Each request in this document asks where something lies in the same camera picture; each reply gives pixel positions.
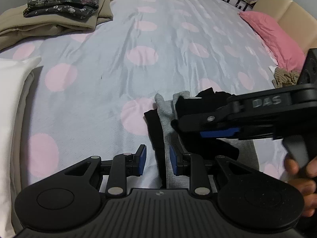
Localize white folded garment stack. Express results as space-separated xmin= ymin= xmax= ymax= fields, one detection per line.
xmin=1 ymin=57 xmax=41 ymax=237

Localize beige padded headboard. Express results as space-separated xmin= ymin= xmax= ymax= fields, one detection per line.
xmin=253 ymin=0 xmax=317 ymax=53

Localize grey and black garment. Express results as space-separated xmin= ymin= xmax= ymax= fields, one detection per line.
xmin=144 ymin=88 xmax=260 ymax=189

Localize polka dot bed sheet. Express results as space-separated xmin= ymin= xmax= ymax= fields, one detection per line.
xmin=1 ymin=0 xmax=275 ymax=187

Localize pink pillow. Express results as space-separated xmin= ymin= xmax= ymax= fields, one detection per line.
xmin=239 ymin=11 xmax=306 ymax=71

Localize olive folded garment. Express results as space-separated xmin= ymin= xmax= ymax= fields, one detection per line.
xmin=1 ymin=0 xmax=113 ymax=50

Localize black floral folded garment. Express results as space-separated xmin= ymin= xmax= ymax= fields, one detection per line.
xmin=23 ymin=0 xmax=99 ymax=19

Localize brown crumpled cloth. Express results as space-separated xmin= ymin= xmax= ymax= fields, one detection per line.
xmin=272 ymin=67 xmax=300 ymax=89

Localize right hand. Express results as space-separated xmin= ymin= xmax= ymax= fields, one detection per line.
xmin=284 ymin=154 xmax=317 ymax=217

